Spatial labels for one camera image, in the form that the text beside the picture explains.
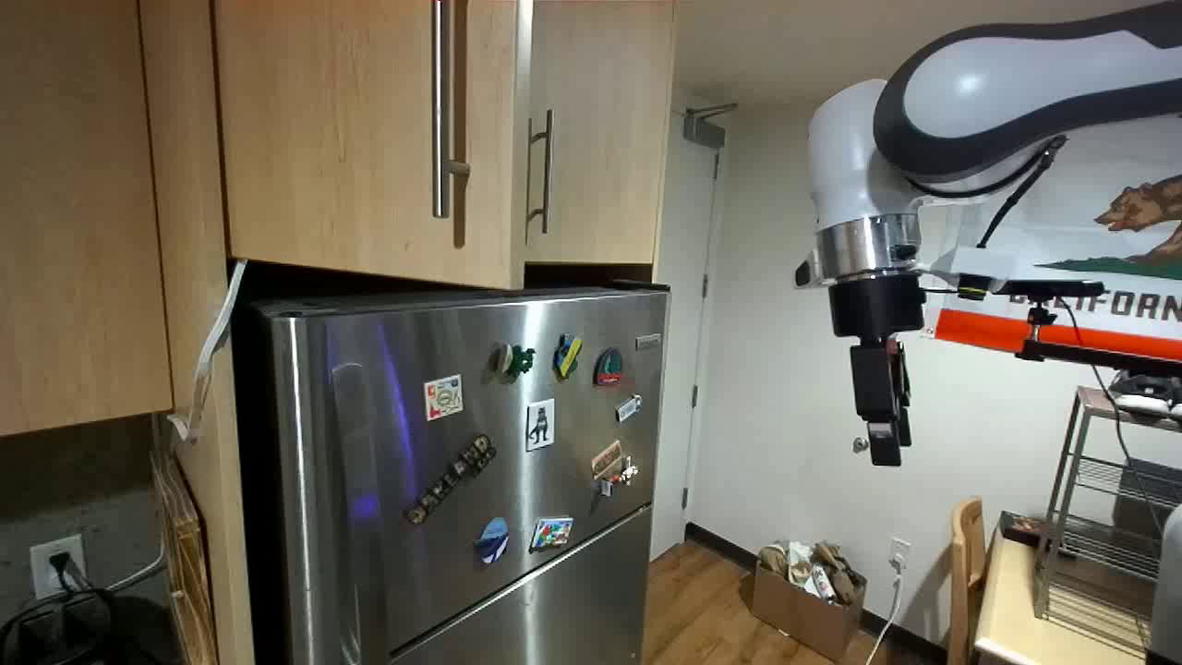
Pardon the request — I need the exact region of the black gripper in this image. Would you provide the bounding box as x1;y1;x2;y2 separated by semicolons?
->
827;279;923;467

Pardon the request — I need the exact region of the wooden cupboard door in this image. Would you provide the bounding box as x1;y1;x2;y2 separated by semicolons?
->
214;0;537;288
523;0;676;266

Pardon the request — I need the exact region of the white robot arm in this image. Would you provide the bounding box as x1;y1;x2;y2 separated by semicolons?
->
807;0;1182;467

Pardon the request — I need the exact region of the stainless steel refrigerator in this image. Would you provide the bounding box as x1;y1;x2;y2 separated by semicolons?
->
237;288;665;665

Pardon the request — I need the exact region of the wooden chair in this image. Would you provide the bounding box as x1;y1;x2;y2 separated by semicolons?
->
947;499;987;665

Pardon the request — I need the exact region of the cardboard box with trash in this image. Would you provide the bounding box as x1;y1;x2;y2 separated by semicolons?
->
750;542;863;662

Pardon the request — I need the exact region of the California flag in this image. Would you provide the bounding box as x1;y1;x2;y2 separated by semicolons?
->
923;114;1182;371

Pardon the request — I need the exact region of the white door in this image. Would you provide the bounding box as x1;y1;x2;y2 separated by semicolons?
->
651;107;723;557

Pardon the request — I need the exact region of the camera on black stand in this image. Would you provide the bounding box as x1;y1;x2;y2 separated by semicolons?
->
934;281;1182;377

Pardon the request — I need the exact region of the metal wire rack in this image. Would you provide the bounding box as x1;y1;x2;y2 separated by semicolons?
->
1033;389;1182;654

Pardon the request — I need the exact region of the right door metal handle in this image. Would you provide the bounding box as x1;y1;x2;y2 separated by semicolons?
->
527;107;553;233

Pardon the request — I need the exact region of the door metal handle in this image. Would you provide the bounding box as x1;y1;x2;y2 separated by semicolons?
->
432;0;469;249
527;107;553;233

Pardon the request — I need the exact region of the left door metal handle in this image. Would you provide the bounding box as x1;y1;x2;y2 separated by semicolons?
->
432;0;469;249

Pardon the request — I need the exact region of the wall power outlet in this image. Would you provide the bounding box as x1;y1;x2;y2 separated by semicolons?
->
29;537;85;600

